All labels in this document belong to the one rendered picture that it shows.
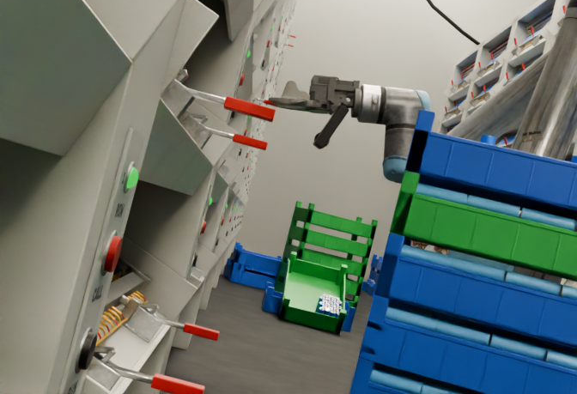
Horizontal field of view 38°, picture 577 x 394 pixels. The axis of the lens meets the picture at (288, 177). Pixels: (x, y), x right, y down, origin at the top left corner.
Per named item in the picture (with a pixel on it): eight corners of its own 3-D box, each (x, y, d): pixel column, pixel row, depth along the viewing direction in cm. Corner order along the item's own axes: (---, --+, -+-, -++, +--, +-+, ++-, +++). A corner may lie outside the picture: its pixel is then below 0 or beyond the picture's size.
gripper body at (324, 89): (308, 79, 203) (357, 84, 204) (305, 114, 203) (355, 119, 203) (311, 74, 195) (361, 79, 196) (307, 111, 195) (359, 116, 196)
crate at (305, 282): (340, 334, 265) (346, 313, 262) (277, 318, 265) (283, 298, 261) (341, 284, 293) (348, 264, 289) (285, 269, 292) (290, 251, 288)
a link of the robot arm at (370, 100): (373, 125, 204) (379, 121, 194) (353, 124, 204) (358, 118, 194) (376, 88, 204) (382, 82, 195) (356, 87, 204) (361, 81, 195)
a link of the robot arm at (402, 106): (433, 125, 194) (434, 85, 197) (379, 120, 194) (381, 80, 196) (423, 136, 204) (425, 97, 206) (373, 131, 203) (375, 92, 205)
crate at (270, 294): (343, 324, 298) (349, 302, 299) (349, 332, 278) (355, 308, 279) (261, 303, 297) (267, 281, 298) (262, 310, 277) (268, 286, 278)
